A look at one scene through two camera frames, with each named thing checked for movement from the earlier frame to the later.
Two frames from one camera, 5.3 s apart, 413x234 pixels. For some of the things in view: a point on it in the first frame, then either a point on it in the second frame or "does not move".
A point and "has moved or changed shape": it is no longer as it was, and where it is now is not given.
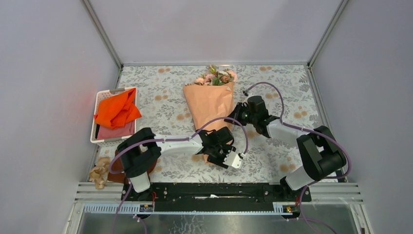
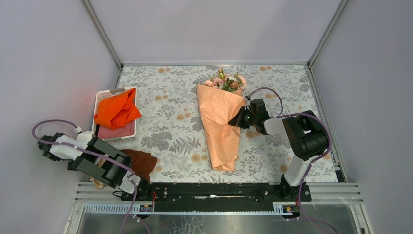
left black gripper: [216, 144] to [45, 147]
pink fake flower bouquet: [215, 78] to [226, 82]
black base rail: [219, 197] does not move
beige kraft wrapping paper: [207, 102] has moved or changed shape
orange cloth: [116, 111] does not move
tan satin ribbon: [99, 174] does not move
